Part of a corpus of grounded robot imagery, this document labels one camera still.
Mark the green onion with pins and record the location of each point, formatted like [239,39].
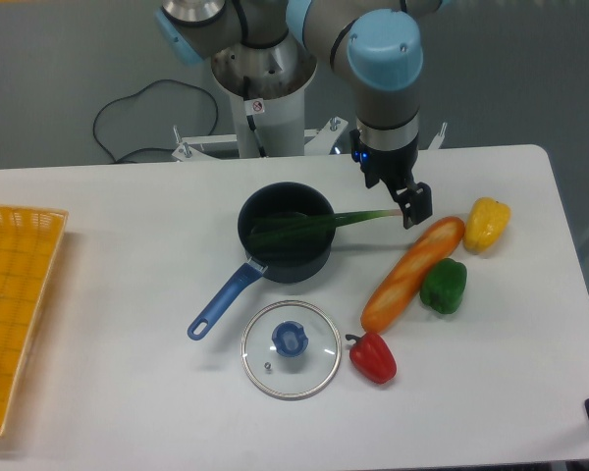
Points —
[314,224]

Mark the yellow woven basket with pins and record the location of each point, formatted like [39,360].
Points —
[30,239]

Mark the toy baguette bread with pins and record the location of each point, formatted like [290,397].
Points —
[393,295]

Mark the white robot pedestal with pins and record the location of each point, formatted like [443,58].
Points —
[266,81]

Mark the red bell pepper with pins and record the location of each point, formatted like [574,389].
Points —
[372,358]

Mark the dark pot with blue handle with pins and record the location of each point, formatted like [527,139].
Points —
[289,260]

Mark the yellow bell pepper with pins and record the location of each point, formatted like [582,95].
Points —
[485,224]

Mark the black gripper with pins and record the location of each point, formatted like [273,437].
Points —
[394,169]

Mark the green bell pepper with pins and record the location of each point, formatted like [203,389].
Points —
[444,286]

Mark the glass lid with blue knob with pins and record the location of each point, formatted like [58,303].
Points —
[291,350]

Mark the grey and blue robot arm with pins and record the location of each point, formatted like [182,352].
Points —
[315,24]

